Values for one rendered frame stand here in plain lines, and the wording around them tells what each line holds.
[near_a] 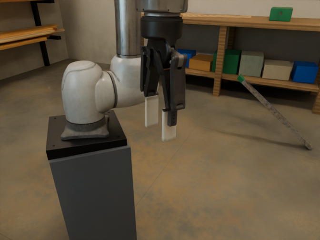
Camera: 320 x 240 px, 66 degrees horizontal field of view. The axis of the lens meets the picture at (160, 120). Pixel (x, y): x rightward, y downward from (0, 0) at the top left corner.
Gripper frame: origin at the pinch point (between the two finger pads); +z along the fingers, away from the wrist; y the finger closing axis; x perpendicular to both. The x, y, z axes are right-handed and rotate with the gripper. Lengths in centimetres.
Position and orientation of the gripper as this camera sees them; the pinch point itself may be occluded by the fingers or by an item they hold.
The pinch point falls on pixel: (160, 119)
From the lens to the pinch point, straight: 52.1
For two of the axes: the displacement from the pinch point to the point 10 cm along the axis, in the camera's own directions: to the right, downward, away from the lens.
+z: -0.2, 9.1, 4.1
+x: 8.7, -1.9, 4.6
